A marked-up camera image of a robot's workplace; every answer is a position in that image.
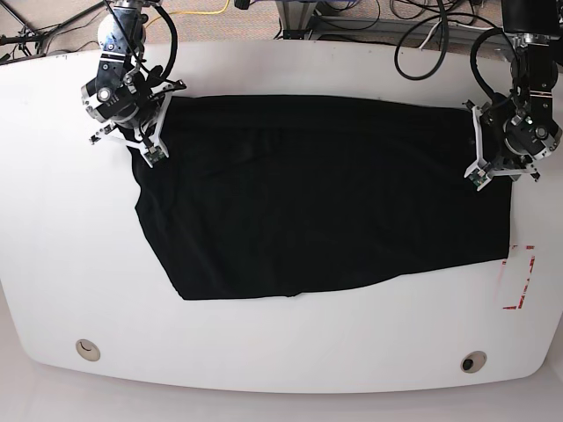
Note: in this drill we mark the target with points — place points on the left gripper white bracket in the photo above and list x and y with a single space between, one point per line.
497 167

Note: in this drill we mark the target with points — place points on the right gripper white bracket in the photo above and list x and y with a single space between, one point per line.
134 115

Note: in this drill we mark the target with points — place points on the black printed T-shirt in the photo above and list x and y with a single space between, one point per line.
265 196

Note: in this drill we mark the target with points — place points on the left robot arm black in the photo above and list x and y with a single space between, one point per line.
512 132

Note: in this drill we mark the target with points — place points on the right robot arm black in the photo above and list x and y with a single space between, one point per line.
121 38

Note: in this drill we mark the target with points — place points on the red tape rectangle marking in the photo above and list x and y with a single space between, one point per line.
515 276

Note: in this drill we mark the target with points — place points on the black tripod legs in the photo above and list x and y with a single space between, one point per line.
32 42

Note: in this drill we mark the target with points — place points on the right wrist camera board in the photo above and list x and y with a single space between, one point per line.
154 155

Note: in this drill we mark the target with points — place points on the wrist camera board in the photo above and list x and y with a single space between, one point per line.
154 155
478 177

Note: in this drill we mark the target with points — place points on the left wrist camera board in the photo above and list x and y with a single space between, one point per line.
478 177

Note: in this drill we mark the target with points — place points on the right table cable grommet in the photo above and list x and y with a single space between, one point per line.
473 362

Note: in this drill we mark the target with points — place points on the table cable grommet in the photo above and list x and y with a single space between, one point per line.
88 350
473 362

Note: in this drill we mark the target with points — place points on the aluminium frame post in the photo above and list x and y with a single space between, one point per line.
295 18

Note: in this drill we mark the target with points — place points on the left table cable grommet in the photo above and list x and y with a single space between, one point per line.
88 350

